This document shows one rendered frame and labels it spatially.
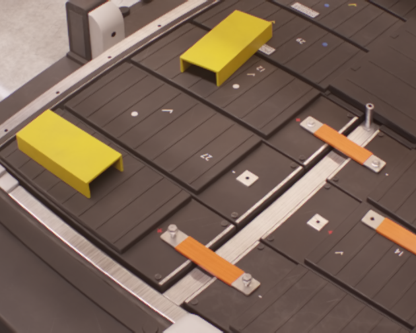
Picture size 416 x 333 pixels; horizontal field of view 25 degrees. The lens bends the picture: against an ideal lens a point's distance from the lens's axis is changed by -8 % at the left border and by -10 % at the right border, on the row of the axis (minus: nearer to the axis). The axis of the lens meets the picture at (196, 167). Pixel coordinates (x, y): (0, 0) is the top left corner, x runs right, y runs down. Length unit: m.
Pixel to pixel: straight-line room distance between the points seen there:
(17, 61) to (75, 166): 1.99
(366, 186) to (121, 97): 0.40
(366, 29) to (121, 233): 0.60
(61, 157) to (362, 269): 0.45
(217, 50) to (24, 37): 1.97
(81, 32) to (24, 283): 0.72
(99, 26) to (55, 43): 1.67
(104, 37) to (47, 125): 0.33
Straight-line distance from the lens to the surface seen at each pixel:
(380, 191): 1.34
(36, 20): 3.51
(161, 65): 1.54
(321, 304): 1.20
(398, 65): 1.56
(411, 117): 1.46
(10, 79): 3.24
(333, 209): 1.33
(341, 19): 1.66
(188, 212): 1.32
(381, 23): 1.67
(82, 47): 1.76
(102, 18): 1.69
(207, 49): 1.52
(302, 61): 1.55
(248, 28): 1.57
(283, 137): 1.43
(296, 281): 1.23
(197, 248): 1.27
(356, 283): 1.23
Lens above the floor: 1.96
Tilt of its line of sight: 44 degrees down
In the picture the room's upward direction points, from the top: 3 degrees counter-clockwise
